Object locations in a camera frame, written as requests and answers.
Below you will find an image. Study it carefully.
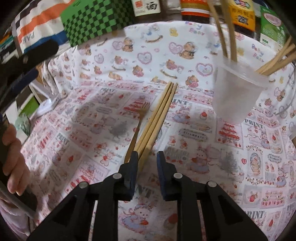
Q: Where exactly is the clear plastic cup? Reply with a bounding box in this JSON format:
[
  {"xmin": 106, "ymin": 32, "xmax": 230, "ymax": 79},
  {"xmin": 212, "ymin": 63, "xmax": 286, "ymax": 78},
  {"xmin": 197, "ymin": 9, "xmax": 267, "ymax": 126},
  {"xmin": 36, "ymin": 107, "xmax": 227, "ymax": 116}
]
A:
[{"xmin": 212, "ymin": 52, "xmax": 269, "ymax": 124}]

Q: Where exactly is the left hand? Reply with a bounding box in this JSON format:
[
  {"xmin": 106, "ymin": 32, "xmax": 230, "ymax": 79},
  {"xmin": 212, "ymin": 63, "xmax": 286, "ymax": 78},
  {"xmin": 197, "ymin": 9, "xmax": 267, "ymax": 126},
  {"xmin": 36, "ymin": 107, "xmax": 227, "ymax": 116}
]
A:
[{"xmin": 2, "ymin": 124, "xmax": 30, "ymax": 196}]

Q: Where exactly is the white paper item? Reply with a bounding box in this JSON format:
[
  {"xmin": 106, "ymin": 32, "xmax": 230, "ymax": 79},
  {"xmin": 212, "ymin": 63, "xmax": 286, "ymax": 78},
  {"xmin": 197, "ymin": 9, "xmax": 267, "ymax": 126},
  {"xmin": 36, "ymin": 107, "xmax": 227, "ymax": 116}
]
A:
[{"xmin": 34, "ymin": 94, "xmax": 62, "ymax": 118}]

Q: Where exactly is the striped cloth backdrop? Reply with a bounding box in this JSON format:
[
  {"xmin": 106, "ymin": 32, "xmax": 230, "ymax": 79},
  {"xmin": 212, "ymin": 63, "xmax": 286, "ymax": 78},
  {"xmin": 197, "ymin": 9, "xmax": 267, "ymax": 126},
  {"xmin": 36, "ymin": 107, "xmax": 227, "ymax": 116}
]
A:
[{"xmin": 11, "ymin": 1, "xmax": 74, "ymax": 54}]

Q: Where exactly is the green checkered box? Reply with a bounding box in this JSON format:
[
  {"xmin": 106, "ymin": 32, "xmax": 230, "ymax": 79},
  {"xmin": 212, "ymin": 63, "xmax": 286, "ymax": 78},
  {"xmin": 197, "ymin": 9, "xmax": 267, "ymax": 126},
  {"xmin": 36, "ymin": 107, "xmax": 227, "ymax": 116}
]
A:
[{"xmin": 60, "ymin": 0, "xmax": 133, "ymax": 47}]

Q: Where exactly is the printed tablecloth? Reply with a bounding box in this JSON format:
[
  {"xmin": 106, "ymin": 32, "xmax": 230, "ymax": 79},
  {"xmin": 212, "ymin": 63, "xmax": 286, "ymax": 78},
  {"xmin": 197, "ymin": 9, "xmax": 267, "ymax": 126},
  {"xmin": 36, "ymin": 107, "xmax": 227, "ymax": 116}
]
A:
[{"xmin": 0, "ymin": 20, "xmax": 296, "ymax": 241}]

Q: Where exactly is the cooking wine bottle white label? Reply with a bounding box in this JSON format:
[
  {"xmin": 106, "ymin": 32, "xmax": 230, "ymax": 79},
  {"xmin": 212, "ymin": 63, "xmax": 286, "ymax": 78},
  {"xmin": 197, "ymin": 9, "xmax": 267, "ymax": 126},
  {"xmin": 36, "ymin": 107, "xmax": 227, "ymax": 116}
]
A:
[{"xmin": 131, "ymin": 0, "xmax": 161, "ymax": 17}]

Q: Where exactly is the red cap vinegar bottle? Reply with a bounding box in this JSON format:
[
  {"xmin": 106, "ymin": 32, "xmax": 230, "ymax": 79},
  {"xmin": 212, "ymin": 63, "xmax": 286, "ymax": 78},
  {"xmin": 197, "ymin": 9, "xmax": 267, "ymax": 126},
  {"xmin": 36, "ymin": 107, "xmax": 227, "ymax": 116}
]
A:
[{"xmin": 180, "ymin": 0, "xmax": 210, "ymax": 24}]

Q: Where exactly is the green drink carton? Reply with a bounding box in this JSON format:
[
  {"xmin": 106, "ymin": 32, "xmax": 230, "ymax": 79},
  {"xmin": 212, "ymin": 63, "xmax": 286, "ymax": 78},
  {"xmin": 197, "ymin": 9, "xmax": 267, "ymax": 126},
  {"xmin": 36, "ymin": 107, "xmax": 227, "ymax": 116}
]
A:
[{"xmin": 259, "ymin": 6, "xmax": 286, "ymax": 52}]

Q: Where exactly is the yellow label soy sauce bottle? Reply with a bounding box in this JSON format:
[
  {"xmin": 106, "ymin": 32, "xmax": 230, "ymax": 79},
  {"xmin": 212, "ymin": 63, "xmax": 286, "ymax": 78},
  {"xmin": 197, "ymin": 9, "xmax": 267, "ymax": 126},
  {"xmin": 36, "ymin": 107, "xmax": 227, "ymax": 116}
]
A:
[{"xmin": 228, "ymin": 0, "xmax": 255, "ymax": 38}]

